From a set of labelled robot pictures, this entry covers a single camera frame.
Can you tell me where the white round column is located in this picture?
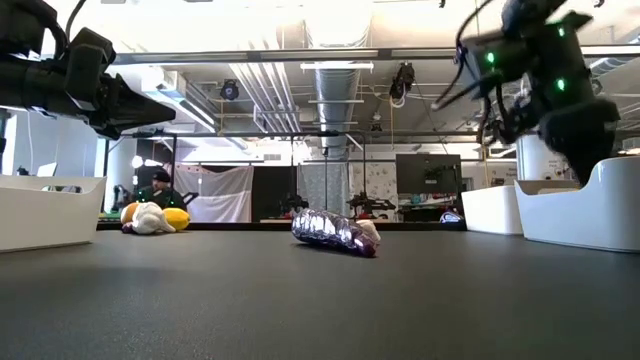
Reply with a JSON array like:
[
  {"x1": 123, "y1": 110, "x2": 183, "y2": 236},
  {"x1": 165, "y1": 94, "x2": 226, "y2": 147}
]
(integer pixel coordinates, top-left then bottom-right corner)
[{"x1": 516, "y1": 133, "x2": 569, "y2": 182}]

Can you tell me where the black background rig frame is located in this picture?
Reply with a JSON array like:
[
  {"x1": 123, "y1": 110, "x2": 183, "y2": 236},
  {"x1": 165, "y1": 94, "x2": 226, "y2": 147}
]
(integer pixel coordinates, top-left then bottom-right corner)
[{"x1": 102, "y1": 129, "x2": 519, "y2": 224}]

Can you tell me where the white curtain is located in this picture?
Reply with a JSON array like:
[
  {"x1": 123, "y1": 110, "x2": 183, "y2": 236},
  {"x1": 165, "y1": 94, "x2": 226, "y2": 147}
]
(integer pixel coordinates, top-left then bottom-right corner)
[{"x1": 174, "y1": 164, "x2": 255, "y2": 224}]

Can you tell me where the black hanging device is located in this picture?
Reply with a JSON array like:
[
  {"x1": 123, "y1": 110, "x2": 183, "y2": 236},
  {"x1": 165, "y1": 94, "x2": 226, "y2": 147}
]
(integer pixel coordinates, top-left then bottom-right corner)
[{"x1": 388, "y1": 61, "x2": 417, "y2": 109}]

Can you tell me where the person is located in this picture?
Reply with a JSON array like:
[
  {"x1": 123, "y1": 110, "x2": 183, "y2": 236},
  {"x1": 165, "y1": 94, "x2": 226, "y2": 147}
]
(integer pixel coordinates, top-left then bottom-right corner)
[{"x1": 130, "y1": 168, "x2": 190, "y2": 211}]

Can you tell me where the white garlic bulb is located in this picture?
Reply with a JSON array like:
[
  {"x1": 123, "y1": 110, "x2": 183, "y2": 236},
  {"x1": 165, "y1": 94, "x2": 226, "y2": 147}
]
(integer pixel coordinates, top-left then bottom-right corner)
[
  {"x1": 357, "y1": 218, "x2": 382, "y2": 244},
  {"x1": 128, "y1": 201, "x2": 177, "y2": 236}
]

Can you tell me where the yellow lemon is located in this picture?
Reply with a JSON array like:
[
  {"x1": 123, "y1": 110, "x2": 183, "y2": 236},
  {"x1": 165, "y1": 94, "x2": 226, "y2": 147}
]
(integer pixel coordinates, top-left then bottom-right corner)
[{"x1": 162, "y1": 207, "x2": 192, "y2": 232}]

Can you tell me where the black table mat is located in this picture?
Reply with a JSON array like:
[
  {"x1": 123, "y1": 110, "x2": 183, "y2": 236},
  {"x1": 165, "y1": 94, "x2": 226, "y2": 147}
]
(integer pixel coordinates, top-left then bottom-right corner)
[{"x1": 0, "y1": 227, "x2": 640, "y2": 360}]

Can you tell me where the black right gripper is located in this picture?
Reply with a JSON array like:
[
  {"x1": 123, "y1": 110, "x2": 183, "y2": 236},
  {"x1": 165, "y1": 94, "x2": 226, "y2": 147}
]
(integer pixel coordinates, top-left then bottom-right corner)
[{"x1": 538, "y1": 97, "x2": 622, "y2": 186}]

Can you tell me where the black ceiling camera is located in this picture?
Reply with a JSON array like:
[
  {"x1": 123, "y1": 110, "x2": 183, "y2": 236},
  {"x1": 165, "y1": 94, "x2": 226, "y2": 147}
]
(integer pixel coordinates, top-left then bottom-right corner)
[{"x1": 219, "y1": 78, "x2": 241, "y2": 102}]

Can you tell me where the grey overhead crossbar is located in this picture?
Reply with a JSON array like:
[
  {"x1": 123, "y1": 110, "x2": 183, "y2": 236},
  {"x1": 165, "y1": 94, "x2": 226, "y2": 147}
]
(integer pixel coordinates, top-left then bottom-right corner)
[{"x1": 113, "y1": 44, "x2": 640, "y2": 66}]

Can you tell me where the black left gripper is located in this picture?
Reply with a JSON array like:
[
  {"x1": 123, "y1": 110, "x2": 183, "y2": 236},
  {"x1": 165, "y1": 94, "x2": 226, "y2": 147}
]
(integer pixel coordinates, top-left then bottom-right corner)
[{"x1": 34, "y1": 64, "x2": 177, "y2": 140}]

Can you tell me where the white plastic basket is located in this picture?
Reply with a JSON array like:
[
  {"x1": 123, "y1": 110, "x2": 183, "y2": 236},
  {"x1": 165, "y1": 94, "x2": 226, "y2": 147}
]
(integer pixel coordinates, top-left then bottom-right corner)
[
  {"x1": 514, "y1": 155, "x2": 640, "y2": 254},
  {"x1": 460, "y1": 184, "x2": 525, "y2": 236},
  {"x1": 0, "y1": 173, "x2": 108, "y2": 254}
]

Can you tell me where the orange citrus fruit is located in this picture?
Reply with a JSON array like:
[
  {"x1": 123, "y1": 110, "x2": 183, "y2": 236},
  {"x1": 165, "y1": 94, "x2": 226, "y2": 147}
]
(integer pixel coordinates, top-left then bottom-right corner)
[{"x1": 120, "y1": 201, "x2": 141, "y2": 226}]

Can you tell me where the long purple eggplant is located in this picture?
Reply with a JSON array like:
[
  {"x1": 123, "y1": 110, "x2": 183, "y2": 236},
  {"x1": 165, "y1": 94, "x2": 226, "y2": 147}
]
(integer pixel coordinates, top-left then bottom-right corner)
[{"x1": 291, "y1": 207, "x2": 379, "y2": 259}]

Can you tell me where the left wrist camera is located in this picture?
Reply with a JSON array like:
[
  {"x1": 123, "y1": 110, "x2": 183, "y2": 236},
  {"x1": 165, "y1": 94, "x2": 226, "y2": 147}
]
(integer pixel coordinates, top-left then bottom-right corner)
[{"x1": 62, "y1": 27, "x2": 117, "y2": 96}]

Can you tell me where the black monitor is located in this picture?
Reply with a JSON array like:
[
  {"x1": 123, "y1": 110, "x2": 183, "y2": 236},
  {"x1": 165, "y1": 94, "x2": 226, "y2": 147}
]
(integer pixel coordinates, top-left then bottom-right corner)
[{"x1": 395, "y1": 153, "x2": 463, "y2": 196}]

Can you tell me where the silver ventilation duct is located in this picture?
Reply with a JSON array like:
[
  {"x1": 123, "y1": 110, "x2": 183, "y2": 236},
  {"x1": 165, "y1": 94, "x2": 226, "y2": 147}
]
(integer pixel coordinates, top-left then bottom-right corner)
[{"x1": 312, "y1": 67, "x2": 362, "y2": 159}]

